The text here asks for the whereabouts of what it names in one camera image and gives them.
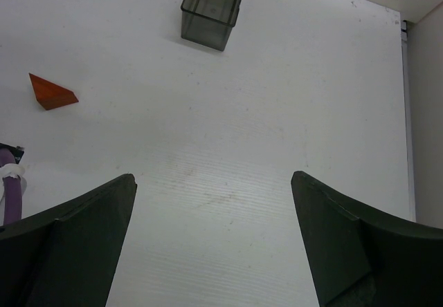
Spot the smoky transparent plastic bin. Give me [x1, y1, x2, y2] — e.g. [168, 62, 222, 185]
[181, 0, 242, 52]

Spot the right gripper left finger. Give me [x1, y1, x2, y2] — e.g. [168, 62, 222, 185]
[1, 174, 136, 306]

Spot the right side aluminium rail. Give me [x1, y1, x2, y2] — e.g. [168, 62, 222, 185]
[401, 20, 416, 222]

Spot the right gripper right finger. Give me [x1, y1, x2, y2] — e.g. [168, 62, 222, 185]
[291, 171, 442, 306]

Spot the orange triangular wood block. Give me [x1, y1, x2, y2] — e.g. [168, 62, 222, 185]
[29, 73, 79, 111]

